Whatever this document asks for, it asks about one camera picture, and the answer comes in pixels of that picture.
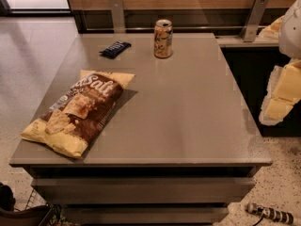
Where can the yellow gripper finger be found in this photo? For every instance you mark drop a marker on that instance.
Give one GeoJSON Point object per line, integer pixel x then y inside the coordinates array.
{"type": "Point", "coordinates": [283, 93]}
{"type": "Point", "coordinates": [271, 31]}

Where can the brown and yellow chip bag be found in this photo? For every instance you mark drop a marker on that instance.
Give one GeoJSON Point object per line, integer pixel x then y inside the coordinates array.
{"type": "Point", "coordinates": [78, 117]}

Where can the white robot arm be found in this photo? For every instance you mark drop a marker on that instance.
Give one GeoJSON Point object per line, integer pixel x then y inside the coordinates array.
{"type": "Point", "coordinates": [289, 38]}

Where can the wooden counter panel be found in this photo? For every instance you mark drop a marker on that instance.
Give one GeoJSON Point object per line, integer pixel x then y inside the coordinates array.
{"type": "Point", "coordinates": [212, 14]}

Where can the orange soda can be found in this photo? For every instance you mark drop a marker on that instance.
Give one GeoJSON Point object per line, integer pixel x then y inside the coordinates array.
{"type": "Point", "coordinates": [163, 32]}

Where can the black white striped rod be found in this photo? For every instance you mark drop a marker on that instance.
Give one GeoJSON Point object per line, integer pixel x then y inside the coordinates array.
{"type": "Point", "coordinates": [273, 214]}

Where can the grey drawer cabinet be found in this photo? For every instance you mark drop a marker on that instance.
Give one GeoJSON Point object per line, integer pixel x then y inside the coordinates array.
{"type": "Point", "coordinates": [180, 147]}

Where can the dark blue candy bar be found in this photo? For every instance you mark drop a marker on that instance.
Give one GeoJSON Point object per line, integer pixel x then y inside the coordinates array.
{"type": "Point", "coordinates": [115, 49]}

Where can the right metal bracket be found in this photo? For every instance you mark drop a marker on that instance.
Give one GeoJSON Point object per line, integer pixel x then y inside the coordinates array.
{"type": "Point", "coordinates": [249, 31]}

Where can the metal bracket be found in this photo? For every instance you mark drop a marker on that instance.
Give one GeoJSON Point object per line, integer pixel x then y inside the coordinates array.
{"type": "Point", "coordinates": [117, 13]}
{"type": "Point", "coordinates": [249, 31]}

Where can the left metal bracket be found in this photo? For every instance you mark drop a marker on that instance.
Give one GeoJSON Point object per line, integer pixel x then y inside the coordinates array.
{"type": "Point", "coordinates": [117, 13]}

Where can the dark wire basket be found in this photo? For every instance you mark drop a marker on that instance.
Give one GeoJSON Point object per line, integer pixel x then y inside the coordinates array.
{"type": "Point", "coordinates": [43, 215]}

